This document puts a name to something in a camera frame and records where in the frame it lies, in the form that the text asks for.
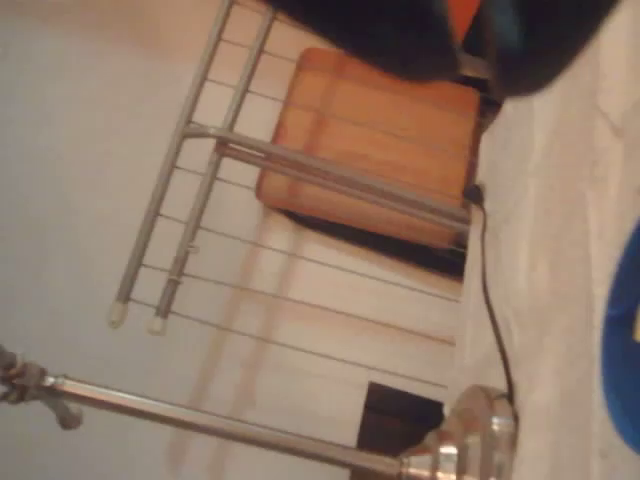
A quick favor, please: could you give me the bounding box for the blue round object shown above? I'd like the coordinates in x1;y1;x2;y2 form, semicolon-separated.
602;217;640;449

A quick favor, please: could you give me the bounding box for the wooden stool seat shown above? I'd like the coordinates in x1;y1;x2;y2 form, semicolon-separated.
255;47;484;249

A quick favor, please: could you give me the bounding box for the grey metal drying rack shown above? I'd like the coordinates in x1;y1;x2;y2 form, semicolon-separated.
107;0;481;396

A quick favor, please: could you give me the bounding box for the dark brown furniture block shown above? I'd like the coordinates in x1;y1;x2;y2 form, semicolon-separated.
357;382;446;454

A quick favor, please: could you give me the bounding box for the black power cable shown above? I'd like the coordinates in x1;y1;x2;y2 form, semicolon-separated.
462;183;519;406

